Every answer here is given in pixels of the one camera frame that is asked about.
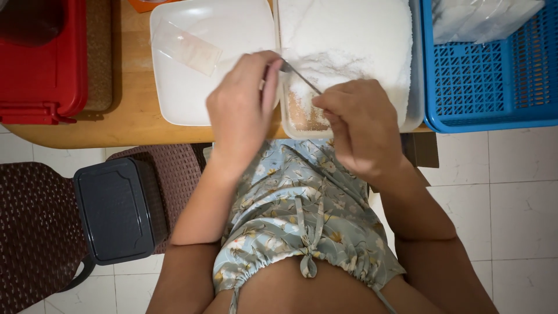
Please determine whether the person's right hand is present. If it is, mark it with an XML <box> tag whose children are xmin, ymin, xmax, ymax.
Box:
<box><xmin>312</xmin><ymin>79</ymin><xmax>406</xmax><ymax>180</ymax></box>

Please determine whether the person's left hand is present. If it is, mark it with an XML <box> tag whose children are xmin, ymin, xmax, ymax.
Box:
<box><xmin>206</xmin><ymin>50</ymin><xmax>284</xmax><ymax>169</ymax></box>

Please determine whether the metal spoon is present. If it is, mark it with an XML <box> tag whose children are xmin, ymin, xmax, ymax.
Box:
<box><xmin>279</xmin><ymin>59</ymin><xmax>323</xmax><ymax>96</ymax></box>

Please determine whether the white square plate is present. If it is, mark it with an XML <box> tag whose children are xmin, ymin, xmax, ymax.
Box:
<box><xmin>149</xmin><ymin>0</ymin><xmax>280</xmax><ymax>127</ymax></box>

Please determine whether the brown wooden table leg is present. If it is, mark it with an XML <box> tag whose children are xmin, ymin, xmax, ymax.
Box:
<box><xmin>400</xmin><ymin>132</ymin><xmax>440</xmax><ymax>169</ymax></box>

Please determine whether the translucent plastic tub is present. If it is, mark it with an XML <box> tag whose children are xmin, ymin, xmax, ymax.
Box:
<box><xmin>273</xmin><ymin>0</ymin><xmax>426</xmax><ymax>140</ymax></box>

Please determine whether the clear plastic bag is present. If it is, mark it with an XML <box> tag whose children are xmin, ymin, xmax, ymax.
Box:
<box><xmin>152</xmin><ymin>21</ymin><xmax>223</xmax><ymax>77</ymax></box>

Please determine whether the white powder heap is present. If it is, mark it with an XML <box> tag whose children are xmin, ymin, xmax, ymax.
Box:
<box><xmin>278</xmin><ymin>0</ymin><xmax>414</xmax><ymax>132</ymax></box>

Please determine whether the floral blue garment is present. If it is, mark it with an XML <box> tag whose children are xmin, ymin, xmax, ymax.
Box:
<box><xmin>212</xmin><ymin>139</ymin><xmax>407</xmax><ymax>314</ymax></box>

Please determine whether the blue plastic basket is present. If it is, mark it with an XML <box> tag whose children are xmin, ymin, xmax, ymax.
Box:
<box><xmin>420</xmin><ymin>0</ymin><xmax>558</xmax><ymax>134</ymax></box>

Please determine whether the orange plastic item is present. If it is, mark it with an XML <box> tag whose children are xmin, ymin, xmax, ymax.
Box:
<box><xmin>128</xmin><ymin>0</ymin><xmax>177</xmax><ymax>14</ymax></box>

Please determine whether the brown cork board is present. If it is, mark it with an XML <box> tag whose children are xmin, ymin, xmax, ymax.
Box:
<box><xmin>85</xmin><ymin>0</ymin><xmax>113</xmax><ymax>112</ymax></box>

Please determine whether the pile of clear plastic bags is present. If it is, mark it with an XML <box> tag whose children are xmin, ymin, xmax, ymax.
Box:
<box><xmin>432</xmin><ymin>0</ymin><xmax>546</xmax><ymax>45</ymax></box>

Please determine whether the dark grey plastic container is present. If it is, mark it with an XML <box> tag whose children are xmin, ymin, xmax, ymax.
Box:
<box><xmin>73</xmin><ymin>157</ymin><xmax>169</xmax><ymax>266</ymax></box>

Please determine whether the red plastic box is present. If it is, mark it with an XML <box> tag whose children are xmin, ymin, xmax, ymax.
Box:
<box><xmin>0</xmin><ymin>0</ymin><xmax>89</xmax><ymax>126</ymax></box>

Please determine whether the brown woven chair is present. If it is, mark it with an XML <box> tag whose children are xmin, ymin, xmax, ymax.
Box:
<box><xmin>0</xmin><ymin>143</ymin><xmax>213</xmax><ymax>314</ymax></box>

